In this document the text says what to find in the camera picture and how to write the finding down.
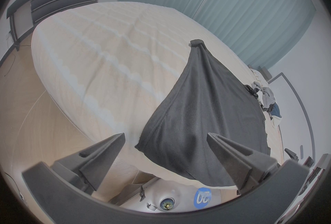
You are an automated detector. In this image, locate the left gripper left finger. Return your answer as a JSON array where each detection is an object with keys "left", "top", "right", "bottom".
[{"left": 51, "top": 133, "right": 126, "bottom": 194}]

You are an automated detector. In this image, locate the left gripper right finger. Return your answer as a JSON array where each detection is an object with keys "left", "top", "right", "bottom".
[{"left": 207, "top": 132, "right": 279, "bottom": 195}]

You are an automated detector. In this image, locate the black T-shirt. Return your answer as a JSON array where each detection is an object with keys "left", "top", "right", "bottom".
[{"left": 134, "top": 39, "right": 271, "bottom": 189}]

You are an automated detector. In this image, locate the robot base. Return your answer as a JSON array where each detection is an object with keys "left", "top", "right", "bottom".
[{"left": 109, "top": 174, "right": 223, "bottom": 212}]

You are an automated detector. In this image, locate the pile of clothes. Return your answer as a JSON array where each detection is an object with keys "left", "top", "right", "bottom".
[{"left": 244, "top": 81, "right": 284, "bottom": 127}]

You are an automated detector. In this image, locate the bed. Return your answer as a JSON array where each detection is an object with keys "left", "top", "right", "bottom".
[{"left": 31, "top": 1, "right": 315, "bottom": 190}]

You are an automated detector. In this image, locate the white printed pillow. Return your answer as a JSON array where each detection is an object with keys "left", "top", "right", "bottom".
[{"left": 249, "top": 68, "right": 268, "bottom": 86}]

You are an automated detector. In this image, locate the grey bedside table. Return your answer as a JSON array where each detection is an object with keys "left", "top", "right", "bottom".
[{"left": 248, "top": 64, "right": 272, "bottom": 81}]

